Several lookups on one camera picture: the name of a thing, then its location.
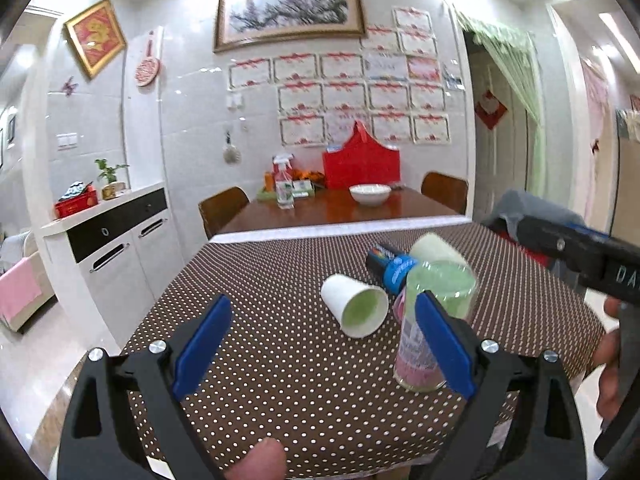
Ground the white bowl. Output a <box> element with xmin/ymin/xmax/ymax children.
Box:
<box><xmin>348</xmin><ymin>184</ymin><xmax>392</xmax><ymax>207</ymax></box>

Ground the brown polka dot tablecloth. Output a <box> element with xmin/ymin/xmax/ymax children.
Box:
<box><xmin>120</xmin><ymin>220</ymin><xmax>607</xmax><ymax>480</ymax></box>

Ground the green door curtain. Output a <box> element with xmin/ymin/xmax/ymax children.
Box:
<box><xmin>452</xmin><ymin>4</ymin><xmax>547</xmax><ymax>197</ymax></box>

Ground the small potted plant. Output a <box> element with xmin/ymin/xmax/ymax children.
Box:
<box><xmin>95</xmin><ymin>158</ymin><xmax>130</xmax><ymax>201</ymax></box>

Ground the red diamond door decoration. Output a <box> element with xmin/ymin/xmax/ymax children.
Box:
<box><xmin>474</xmin><ymin>90</ymin><xmax>509</xmax><ymax>132</ymax></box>

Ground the red basket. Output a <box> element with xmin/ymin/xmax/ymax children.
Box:
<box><xmin>54</xmin><ymin>181</ymin><xmax>100</xmax><ymax>219</ymax></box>

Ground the green and white box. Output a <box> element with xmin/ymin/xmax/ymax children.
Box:
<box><xmin>256</xmin><ymin>182</ymin><xmax>316</xmax><ymax>200</ymax></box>

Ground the grey cloth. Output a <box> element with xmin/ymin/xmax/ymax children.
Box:
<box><xmin>492</xmin><ymin>189</ymin><xmax>587</xmax><ymax>243</ymax></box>

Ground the person's left hand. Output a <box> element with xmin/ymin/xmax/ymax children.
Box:
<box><xmin>224</xmin><ymin>437</ymin><xmax>287</xmax><ymax>480</ymax></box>

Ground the red gift bag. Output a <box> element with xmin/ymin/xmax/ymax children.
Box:
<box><xmin>322</xmin><ymin>120</ymin><xmax>403</xmax><ymax>191</ymax></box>

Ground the pink curtain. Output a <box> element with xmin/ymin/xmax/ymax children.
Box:
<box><xmin>579</xmin><ymin>57</ymin><xmax>622</xmax><ymax>233</ymax></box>

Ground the clear plastic cup pink label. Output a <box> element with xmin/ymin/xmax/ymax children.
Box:
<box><xmin>393</xmin><ymin>259</ymin><xmax>479</xmax><ymax>394</ymax></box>

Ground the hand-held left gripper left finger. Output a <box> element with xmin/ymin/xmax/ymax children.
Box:
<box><xmin>57</xmin><ymin>294</ymin><xmax>234</xmax><ymax>480</ymax></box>

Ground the gold framed red picture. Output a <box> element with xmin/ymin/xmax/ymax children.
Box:
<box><xmin>64</xmin><ymin>0</ymin><xmax>127</xmax><ymax>81</ymax></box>

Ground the black and blue can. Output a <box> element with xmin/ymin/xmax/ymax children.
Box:
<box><xmin>364</xmin><ymin>243</ymin><xmax>422</xmax><ymax>296</ymax></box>

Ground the white sofa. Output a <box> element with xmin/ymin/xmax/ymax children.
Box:
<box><xmin>0</xmin><ymin>227</ymin><xmax>57</xmax><ymax>333</ymax></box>

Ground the framed landscape painting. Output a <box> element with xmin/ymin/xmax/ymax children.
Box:
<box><xmin>213</xmin><ymin>0</ymin><xmax>368</xmax><ymax>54</ymax></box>

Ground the clear spray bottle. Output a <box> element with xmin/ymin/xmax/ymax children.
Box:
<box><xmin>272</xmin><ymin>154</ymin><xmax>296</xmax><ymax>210</ymax></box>

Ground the pink blanket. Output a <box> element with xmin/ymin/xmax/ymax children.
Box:
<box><xmin>0</xmin><ymin>256</ymin><xmax>44</xmax><ymax>327</ymax></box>

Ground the group of wall certificates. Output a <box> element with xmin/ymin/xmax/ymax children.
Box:
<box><xmin>227</xmin><ymin>6</ymin><xmax>452</xmax><ymax>148</ymax></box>

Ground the white and black sideboard cabinet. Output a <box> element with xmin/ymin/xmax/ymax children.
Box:
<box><xmin>40</xmin><ymin>181</ymin><xmax>187</xmax><ymax>356</ymax></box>

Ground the person's right hand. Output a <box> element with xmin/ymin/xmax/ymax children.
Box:
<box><xmin>594</xmin><ymin>296</ymin><xmax>626</xmax><ymax>422</ymax></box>

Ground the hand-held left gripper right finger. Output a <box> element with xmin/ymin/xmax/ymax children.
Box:
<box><xmin>409</xmin><ymin>290</ymin><xmax>589</xmax><ymax>480</ymax></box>

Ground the white door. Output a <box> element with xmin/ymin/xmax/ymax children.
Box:
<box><xmin>465</xmin><ymin>32</ymin><xmax>531</xmax><ymax>223</ymax></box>

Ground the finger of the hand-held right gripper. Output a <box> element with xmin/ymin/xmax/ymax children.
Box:
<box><xmin>515</xmin><ymin>215</ymin><xmax>608</xmax><ymax>281</ymax></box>

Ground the round red hanging ornament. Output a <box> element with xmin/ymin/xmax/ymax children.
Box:
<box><xmin>134</xmin><ymin>30</ymin><xmax>162</xmax><ymax>88</ymax></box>

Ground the wooden dining table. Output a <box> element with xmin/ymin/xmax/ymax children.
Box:
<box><xmin>212</xmin><ymin>186</ymin><xmax>468</xmax><ymax>237</ymax></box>

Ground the brown wooden chair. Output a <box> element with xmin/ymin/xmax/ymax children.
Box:
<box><xmin>198</xmin><ymin>186</ymin><xmax>251</xmax><ymax>241</ymax></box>
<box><xmin>421</xmin><ymin>171</ymin><xmax>470</xmax><ymax>215</ymax></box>

